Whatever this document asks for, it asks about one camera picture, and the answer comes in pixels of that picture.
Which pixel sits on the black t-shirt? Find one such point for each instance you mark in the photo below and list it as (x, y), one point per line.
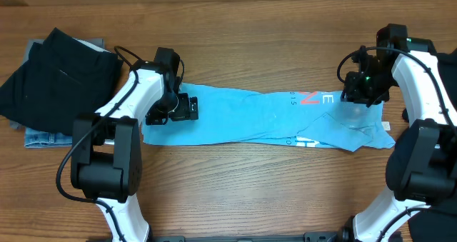
(422, 102)

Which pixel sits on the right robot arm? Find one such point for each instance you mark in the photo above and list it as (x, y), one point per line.
(421, 171)

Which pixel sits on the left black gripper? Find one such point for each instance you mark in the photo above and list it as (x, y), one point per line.
(184, 112)

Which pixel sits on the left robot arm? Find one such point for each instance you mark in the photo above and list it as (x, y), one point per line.
(104, 165)

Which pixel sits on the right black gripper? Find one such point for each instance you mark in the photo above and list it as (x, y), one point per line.
(352, 93)

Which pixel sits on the folded black pants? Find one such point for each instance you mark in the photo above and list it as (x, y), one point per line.
(61, 79)

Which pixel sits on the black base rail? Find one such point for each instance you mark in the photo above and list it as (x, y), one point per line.
(250, 237)

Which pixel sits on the light blue t-shirt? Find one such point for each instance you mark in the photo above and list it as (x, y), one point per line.
(309, 119)

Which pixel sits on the folded blue jeans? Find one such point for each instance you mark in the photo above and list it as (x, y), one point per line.
(41, 139)

